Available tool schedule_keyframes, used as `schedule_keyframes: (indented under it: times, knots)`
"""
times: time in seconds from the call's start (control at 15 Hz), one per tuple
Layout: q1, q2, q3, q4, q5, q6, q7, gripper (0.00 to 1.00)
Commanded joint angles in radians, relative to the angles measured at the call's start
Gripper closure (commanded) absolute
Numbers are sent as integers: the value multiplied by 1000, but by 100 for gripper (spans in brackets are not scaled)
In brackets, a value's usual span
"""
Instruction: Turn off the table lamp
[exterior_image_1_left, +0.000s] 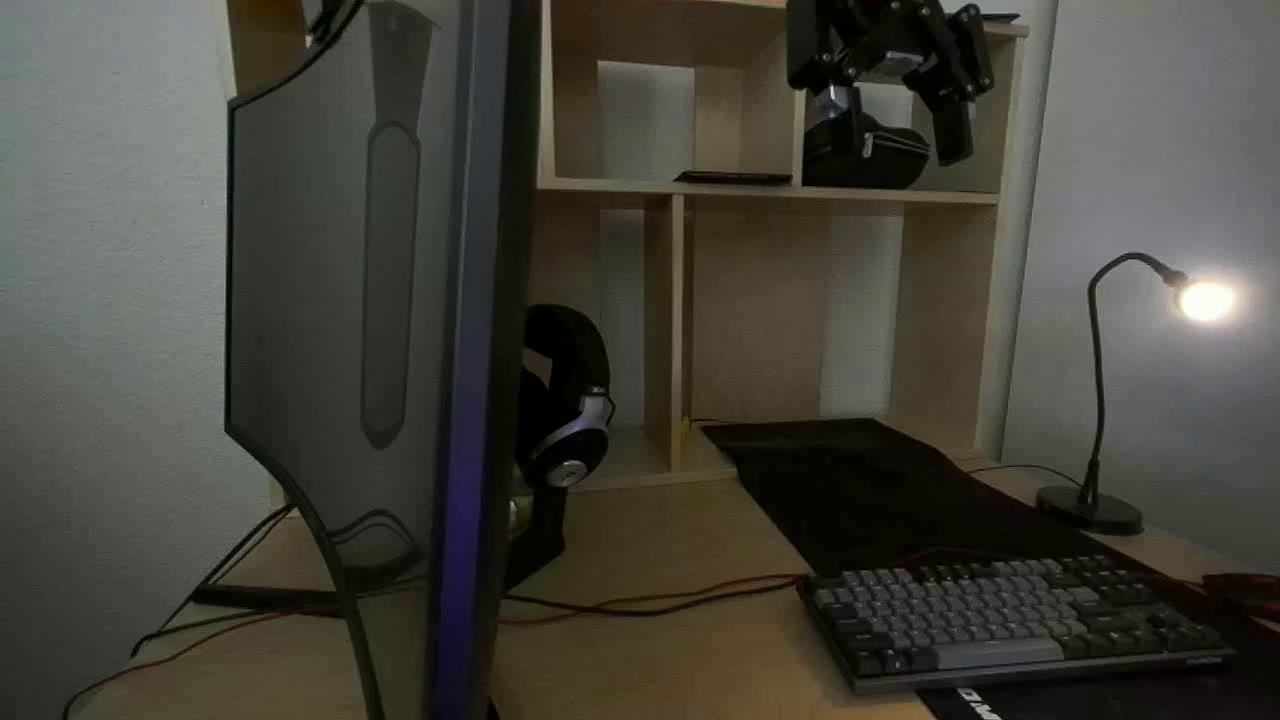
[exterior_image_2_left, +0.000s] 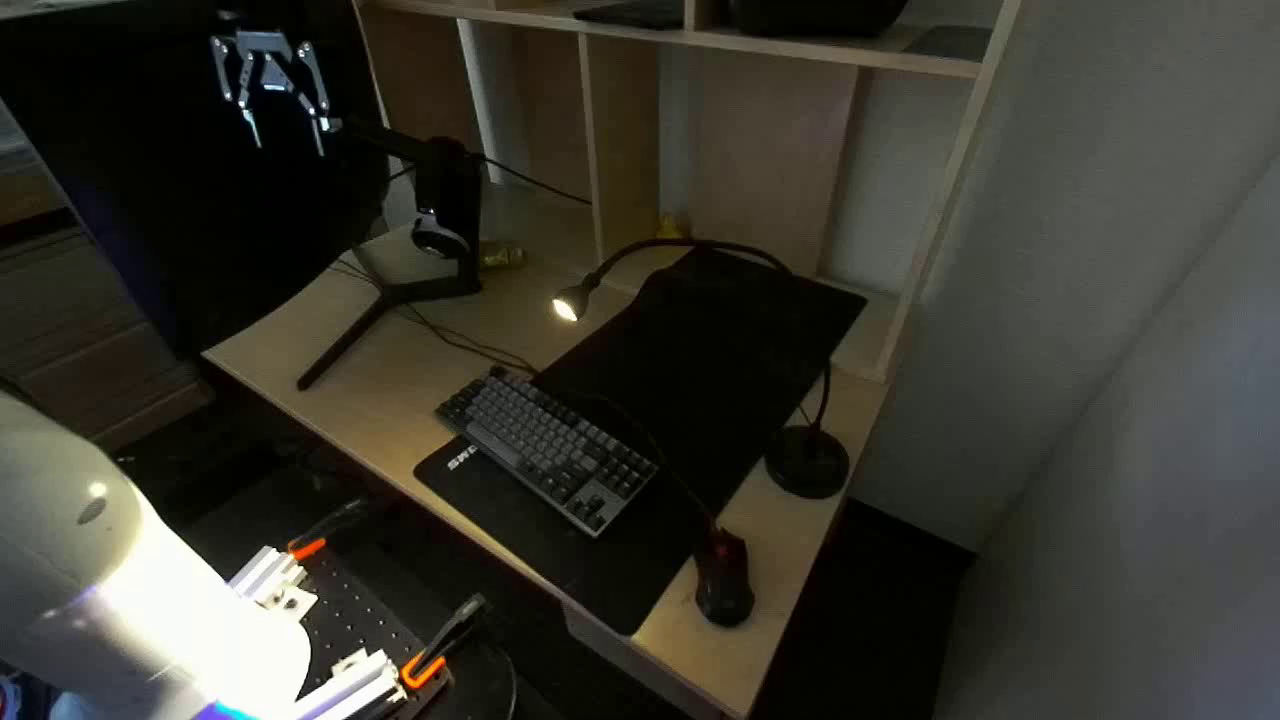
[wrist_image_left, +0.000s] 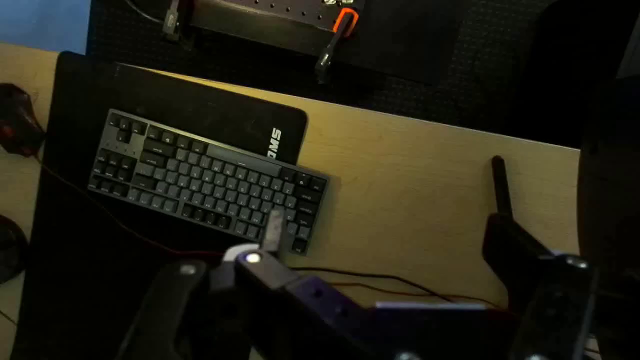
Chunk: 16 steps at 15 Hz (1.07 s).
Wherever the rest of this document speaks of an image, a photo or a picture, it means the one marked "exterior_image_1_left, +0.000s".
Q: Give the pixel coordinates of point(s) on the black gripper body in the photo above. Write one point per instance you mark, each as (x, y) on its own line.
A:
(873, 32)

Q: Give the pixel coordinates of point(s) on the black gooseneck table lamp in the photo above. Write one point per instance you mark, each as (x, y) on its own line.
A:
(1095, 507)

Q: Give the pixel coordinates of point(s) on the bulky black object on shelf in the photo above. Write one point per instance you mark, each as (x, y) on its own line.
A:
(866, 152)

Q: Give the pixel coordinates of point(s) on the flat black item on shelf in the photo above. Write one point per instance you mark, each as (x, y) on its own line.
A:
(734, 179)

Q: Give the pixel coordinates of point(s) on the light wooden shelf unit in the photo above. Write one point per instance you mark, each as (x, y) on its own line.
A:
(772, 306)

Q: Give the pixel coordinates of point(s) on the black desk mat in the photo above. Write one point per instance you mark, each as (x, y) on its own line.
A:
(866, 492)

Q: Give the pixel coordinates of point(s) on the black and silver headphones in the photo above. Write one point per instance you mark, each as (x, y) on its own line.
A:
(565, 400)

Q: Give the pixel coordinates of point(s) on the grey and black keyboard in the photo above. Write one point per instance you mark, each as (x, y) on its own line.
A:
(1001, 621)

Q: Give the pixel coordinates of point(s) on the black headphone stand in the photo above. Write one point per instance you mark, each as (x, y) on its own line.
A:
(539, 534)

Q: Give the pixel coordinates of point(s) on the black curved computer monitor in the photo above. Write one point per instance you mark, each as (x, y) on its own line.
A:
(321, 266)

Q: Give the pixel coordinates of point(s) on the black monitor stand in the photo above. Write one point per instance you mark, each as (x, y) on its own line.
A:
(265, 598)

